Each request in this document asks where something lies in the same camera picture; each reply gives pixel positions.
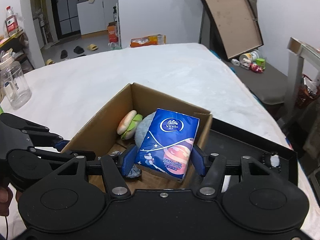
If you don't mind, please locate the blue tissue pack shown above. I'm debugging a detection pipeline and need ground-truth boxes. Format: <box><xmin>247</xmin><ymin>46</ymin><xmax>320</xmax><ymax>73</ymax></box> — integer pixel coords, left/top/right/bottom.
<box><xmin>134</xmin><ymin>108</ymin><xmax>200</xmax><ymax>180</ymax></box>

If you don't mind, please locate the brown cardboard box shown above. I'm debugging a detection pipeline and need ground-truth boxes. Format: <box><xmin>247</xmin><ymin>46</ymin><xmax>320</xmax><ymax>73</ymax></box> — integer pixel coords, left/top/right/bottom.
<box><xmin>60</xmin><ymin>82</ymin><xmax>213</xmax><ymax>191</ymax></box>

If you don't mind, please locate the grey padded bench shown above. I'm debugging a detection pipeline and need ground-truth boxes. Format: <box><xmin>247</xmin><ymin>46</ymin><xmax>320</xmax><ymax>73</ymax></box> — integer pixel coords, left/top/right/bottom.
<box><xmin>224</xmin><ymin>57</ymin><xmax>288</xmax><ymax>106</ymax></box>

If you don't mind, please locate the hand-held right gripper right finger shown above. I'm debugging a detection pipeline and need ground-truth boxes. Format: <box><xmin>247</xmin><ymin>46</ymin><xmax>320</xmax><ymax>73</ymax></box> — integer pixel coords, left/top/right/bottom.
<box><xmin>191</xmin><ymin>144</ymin><xmax>278</xmax><ymax>198</ymax></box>

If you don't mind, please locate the black cable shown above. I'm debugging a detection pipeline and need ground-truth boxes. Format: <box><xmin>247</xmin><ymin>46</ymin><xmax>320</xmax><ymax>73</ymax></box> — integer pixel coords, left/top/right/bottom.
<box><xmin>4</xmin><ymin>216</ymin><xmax>11</xmax><ymax>240</ymax></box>

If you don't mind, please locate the burger soft toy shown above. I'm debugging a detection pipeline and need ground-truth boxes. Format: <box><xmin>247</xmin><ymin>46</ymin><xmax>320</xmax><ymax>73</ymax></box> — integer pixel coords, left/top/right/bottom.
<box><xmin>117</xmin><ymin>110</ymin><xmax>144</xmax><ymax>141</ymax></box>

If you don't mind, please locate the blue-grey fuzzy pad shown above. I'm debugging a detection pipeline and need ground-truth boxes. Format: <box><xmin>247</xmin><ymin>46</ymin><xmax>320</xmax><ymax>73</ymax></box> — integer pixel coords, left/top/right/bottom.
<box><xmin>126</xmin><ymin>166</ymin><xmax>142</xmax><ymax>179</ymax></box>

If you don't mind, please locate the person's left hand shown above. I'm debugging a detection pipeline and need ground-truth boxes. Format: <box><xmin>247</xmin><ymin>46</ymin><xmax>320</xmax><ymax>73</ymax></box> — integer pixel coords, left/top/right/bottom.
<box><xmin>0</xmin><ymin>180</ymin><xmax>22</xmax><ymax>217</ymax></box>

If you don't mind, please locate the red label water bottle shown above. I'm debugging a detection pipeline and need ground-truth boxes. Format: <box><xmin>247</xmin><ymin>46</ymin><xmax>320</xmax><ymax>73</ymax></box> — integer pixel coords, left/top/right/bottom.
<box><xmin>5</xmin><ymin>5</ymin><xmax>19</xmax><ymax>37</ymax></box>

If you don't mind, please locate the black white keychain charm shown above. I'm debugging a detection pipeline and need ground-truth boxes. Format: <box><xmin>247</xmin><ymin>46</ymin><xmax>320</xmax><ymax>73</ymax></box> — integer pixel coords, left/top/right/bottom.
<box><xmin>262</xmin><ymin>151</ymin><xmax>282</xmax><ymax>170</ymax></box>

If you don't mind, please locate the white desk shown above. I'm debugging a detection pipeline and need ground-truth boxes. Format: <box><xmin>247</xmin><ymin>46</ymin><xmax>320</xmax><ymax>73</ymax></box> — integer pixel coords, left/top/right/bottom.
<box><xmin>286</xmin><ymin>37</ymin><xmax>320</xmax><ymax>120</ymax></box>

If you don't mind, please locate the orange carton box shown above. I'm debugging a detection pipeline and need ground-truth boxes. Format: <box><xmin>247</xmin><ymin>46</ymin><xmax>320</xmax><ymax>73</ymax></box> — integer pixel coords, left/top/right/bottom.
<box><xmin>107</xmin><ymin>22</ymin><xmax>119</xmax><ymax>44</ymax></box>

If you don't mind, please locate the grey pink plush toy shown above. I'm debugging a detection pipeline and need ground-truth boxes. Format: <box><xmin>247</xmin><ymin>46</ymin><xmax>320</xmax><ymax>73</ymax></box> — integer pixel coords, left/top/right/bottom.
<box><xmin>135</xmin><ymin>112</ymin><xmax>157</xmax><ymax>146</ymax></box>

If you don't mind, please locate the orange tissue box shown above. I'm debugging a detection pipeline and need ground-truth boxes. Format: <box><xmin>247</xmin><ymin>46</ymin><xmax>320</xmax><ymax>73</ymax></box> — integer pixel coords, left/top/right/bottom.
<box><xmin>130</xmin><ymin>34</ymin><xmax>166</xmax><ymax>48</ymax></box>

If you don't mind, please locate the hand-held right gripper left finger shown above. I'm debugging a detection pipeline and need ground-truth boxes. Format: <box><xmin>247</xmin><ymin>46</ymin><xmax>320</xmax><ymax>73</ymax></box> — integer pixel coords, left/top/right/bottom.
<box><xmin>45</xmin><ymin>146</ymin><xmax>138</xmax><ymax>199</ymax></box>

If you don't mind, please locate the white jar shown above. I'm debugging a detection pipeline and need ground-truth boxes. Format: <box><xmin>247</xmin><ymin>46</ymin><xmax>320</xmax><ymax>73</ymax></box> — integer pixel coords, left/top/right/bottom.
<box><xmin>239</xmin><ymin>50</ymin><xmax>261</xmax><ymax>67</ymax></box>

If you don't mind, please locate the black tray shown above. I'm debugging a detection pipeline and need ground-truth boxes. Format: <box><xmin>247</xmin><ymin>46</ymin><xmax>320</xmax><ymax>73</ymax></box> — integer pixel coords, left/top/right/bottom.
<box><xmin>207</xmin><ymin>119</ymin><xmax>299</xmax><ymax>188</ymax></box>

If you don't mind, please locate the red plastic basket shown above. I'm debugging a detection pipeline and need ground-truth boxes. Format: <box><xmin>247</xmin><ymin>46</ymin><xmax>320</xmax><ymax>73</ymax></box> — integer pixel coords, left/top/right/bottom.
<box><xmin>296</xmin><ymin>74</ymin><xmax>318</xmax><ymax>109</ymax></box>

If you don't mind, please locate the large black brown tray lid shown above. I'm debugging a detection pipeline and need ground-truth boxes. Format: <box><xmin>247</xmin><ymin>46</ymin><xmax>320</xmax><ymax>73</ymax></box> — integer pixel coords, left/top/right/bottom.
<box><xmin>194</xmin><ymin>0</ymin><xmax>264</xmax><ymax>60</ymax></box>

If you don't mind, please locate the red toy figure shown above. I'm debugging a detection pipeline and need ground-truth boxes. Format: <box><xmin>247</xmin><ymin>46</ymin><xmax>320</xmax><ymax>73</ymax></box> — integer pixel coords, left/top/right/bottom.
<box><xmin>250</xmin><ymin>63</ymin><xmax>264</xmax><ymax>74</ymax></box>

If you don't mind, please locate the white kitchen cabinet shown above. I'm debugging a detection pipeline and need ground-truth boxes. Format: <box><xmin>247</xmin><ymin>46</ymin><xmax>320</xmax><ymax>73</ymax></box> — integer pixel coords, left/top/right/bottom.
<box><xmin>77</xmin><ymin>0</ymin><xmax>119</xmax><ymax>36</ymax></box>

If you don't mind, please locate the clear plastic water jug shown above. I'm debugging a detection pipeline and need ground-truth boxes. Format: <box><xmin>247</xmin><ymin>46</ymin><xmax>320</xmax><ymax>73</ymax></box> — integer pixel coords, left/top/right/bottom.
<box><xmin>0</xmin><ymin>59</ymin><xmax>33</xmax><ymax>110</ymax></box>

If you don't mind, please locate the dark glass panel door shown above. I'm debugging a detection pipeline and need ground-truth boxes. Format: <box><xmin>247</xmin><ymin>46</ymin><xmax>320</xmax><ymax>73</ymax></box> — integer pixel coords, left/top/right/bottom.
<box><xmin>51</xmin><ymin>0</ymin><xmax>82</xmax><ymax>36</ymax></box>

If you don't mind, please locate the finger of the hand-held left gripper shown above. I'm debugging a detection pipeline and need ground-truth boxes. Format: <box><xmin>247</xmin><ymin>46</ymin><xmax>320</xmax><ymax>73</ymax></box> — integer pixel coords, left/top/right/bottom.
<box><xmin>32</xmin><ymin>147</ymin><xmax>96</xmax><ymax>162</ymax></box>
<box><xmin>0</xmin><ymin>113</ymin><xmax>70</xmax><ymax>153</ymax></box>

